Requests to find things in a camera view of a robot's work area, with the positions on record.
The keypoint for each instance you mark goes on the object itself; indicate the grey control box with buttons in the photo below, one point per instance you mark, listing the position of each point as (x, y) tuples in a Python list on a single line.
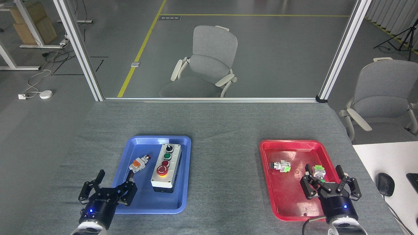
[(165, 164)]

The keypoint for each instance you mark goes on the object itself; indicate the white power strip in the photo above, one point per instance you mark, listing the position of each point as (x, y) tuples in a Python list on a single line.
[(64, 41)]

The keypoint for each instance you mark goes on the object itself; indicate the black tripod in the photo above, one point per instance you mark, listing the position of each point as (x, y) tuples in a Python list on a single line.
[(409, 36)]

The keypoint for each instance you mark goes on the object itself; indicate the green push button switch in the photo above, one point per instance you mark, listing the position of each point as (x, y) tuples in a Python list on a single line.
[(319, 171)]

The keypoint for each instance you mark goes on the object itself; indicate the grey office chair white arms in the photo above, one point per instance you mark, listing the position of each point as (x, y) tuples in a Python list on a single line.
[(212, 42), (382, 85)]

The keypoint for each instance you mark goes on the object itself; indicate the white side table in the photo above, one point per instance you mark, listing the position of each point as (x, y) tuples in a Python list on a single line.
[(392, 156)]

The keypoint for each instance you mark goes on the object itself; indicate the white desk leg frame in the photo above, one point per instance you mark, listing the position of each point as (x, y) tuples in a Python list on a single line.
[(39, 46), (75, 21), (19, 68)]

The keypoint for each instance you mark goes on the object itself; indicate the black push button green block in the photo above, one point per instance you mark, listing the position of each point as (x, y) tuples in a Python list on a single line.
[(281, 166)]

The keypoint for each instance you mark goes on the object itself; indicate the dark floor label plate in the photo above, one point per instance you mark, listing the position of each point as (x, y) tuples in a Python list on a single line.
[(169, 18)]

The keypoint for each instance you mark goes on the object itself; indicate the blue plastic tray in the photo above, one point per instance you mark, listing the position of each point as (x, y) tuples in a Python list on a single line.
[(143, 195)]

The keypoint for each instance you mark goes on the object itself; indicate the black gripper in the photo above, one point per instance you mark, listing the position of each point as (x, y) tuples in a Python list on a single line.
[(338, 205), (98, 209)]

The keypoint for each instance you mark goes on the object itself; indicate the red plastic tray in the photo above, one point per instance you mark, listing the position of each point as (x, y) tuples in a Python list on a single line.
[(287, 195)]

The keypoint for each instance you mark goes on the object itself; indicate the red push button orange block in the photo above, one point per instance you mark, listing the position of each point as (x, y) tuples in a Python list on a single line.
[(137, 164)]

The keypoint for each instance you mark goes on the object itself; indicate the grey metal floor plate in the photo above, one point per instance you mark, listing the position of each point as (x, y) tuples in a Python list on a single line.
[(136, 64)]

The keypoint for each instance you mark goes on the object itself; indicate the black keyboard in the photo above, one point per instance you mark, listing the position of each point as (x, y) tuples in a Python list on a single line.
[(413, 181)]

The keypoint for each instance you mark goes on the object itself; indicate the white pleated curtain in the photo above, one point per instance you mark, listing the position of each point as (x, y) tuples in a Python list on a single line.
[(395, 16)]

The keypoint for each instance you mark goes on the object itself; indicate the silver aluminium post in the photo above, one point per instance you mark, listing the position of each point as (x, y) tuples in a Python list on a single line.
[(343, 49), (78, 49)]

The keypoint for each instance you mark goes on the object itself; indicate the brown cardboard box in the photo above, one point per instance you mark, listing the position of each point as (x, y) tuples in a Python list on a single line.
[(45, 31)]

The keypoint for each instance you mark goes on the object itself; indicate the black computer mouse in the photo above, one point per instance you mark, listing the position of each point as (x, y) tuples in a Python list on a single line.
[(385, 184)]

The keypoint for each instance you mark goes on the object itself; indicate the white round floor device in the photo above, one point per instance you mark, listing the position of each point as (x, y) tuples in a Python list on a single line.
[(46, 94)]

